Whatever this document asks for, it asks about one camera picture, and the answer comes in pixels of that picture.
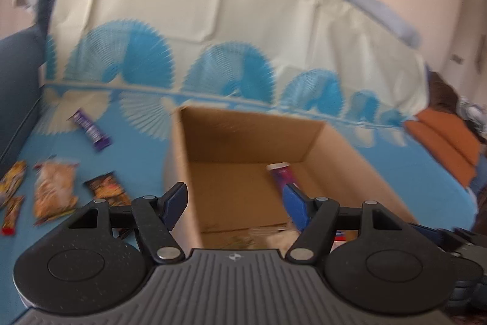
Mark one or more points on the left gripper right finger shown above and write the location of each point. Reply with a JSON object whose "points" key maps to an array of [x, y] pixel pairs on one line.
{"points": [[315, 220]]}

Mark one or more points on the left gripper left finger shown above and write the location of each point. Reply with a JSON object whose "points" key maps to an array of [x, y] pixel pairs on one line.
{"points": [[155, 218]]}

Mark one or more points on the purple snack tube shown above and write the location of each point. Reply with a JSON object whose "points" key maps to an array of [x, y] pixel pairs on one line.
{"points": [[282, 176]]}

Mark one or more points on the dark chocolate bar pack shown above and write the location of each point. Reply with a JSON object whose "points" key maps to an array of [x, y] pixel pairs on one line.
{"points": [[108, 187]]}

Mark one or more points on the purple candy bar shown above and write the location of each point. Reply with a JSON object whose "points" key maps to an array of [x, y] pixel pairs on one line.
{"points": [[97, 137]]}

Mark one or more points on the cardboard box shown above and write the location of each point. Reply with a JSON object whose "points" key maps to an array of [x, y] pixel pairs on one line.
{"points": [[222, 157]]}

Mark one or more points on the clear cracker packet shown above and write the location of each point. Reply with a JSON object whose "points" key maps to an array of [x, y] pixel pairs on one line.
{"points": [[54, 190]]}

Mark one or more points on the long red wrapper bar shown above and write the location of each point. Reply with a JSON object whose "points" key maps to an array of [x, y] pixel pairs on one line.
{"points": [[13, 209]]}

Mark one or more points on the yellow snack packet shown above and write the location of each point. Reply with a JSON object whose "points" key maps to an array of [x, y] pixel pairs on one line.
{"points": [[11, 181]]}

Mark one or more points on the orange cushion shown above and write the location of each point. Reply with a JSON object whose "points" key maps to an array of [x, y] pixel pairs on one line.
{"points": [[447, 138]]}

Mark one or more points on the blue sofa armrest cushion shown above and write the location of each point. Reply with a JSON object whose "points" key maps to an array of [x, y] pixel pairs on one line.
{"points": [[21, 56]]}

